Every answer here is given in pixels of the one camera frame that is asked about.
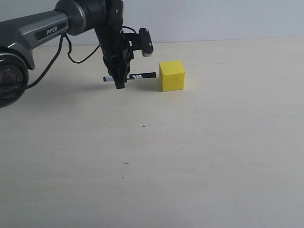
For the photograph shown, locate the black and white marker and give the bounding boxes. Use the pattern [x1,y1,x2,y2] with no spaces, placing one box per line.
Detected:
[103,72,156,82]

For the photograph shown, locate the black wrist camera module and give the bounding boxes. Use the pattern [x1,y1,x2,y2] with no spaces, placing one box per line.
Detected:
[125,28,154,57]

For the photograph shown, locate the black camera cable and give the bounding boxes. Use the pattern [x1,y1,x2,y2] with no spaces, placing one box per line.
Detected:
[0,26,138,98]

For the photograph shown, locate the yellow cube block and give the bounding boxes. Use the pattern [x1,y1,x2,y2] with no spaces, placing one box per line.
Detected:
[159,60,186,92]

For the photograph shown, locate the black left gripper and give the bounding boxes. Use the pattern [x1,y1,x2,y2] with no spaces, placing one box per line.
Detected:
[95,14,133,89]

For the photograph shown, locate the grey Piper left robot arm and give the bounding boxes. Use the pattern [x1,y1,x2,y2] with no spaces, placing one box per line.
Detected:
[0,0,133,107]

